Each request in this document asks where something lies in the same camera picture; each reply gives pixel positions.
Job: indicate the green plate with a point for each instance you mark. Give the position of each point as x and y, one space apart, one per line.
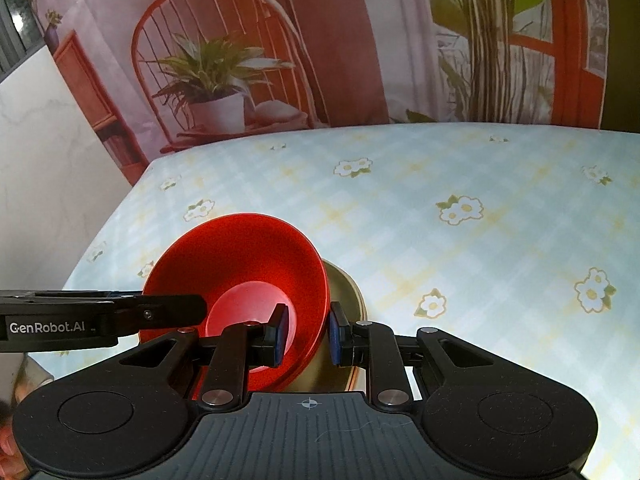
345 290

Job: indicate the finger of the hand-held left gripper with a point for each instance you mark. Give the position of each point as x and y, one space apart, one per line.
165 312

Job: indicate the dark window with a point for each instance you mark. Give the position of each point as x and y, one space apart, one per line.
15 15

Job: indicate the red bowl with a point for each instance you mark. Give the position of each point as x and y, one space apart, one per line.
240 255

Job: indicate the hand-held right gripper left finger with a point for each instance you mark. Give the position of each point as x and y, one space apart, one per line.
280 335

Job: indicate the floral checked tablecloth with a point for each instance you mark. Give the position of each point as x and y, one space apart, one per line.
450 260

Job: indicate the printed wall backdrop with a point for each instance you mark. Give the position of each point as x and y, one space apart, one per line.
325 35

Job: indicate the person's left hand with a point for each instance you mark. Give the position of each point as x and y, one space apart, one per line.
7 440

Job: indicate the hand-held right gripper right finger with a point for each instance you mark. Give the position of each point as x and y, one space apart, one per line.
339 335

